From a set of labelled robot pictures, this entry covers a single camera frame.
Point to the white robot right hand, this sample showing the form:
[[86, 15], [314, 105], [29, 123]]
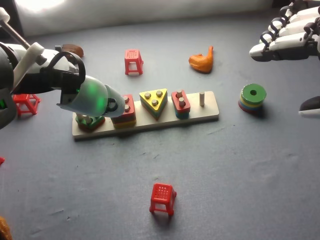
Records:
[[287, 40]]

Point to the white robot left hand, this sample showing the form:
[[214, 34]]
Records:
[[92, 97]]

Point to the green round ring stack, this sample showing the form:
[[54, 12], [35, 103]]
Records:
[[252, 100]]

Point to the cross stacked block green top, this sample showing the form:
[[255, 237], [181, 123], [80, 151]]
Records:
[[88, 125]]

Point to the square stacked block red top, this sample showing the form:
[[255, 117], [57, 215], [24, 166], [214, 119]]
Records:
[[127, 120]]

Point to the wooden peg sorting board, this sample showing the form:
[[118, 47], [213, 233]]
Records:
[[147, 122]]

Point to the triangular stacked block yellow top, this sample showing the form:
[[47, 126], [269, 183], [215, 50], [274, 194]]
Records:
[[153, 107]]

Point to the oblong stacked block red top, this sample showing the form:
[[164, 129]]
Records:
[[181, 111]]

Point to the brown toy food piece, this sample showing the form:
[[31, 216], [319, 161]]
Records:
[[73, 48]]

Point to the red toy stool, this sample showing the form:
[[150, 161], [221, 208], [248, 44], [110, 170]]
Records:
[[25, 98], [162, 193], [132, 56]]

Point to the orange toy chicken leg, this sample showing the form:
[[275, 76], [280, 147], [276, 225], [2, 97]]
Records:
[[201, 62]]

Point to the small red toy piece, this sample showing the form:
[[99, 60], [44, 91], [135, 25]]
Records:
[[1, 160]]

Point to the grey table cloth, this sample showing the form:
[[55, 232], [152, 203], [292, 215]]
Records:
[[225, 175]]

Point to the orange toy food piece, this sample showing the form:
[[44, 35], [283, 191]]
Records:
[[3, 230]]

